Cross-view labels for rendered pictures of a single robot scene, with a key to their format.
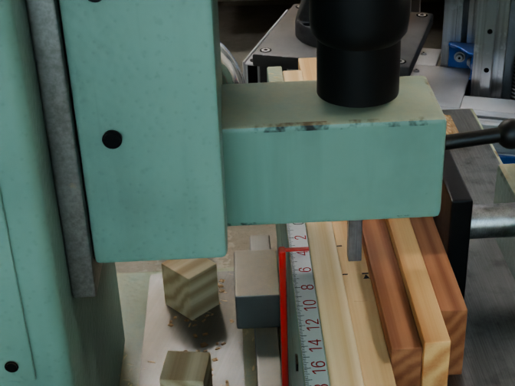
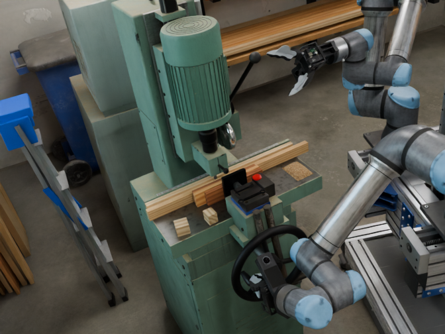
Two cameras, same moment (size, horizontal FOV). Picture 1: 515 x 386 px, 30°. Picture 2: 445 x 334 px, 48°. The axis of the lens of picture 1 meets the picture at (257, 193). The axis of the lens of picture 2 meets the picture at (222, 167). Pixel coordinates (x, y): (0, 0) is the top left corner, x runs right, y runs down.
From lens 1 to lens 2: 1.54 m
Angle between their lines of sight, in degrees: 56
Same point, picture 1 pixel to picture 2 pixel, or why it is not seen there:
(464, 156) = (292, 182)
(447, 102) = (413, 181)
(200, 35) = (177, 128)
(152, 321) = not seen: hidden behind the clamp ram
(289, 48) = (374, 137)
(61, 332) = (166, 160)
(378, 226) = not seen: hidden behind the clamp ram
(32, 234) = (161, 144)
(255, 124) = (194, 145)
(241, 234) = not seen: outside the picture
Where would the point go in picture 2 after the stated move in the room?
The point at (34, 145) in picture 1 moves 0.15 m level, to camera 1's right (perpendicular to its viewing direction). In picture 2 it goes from (160, 132) to (177, 150)
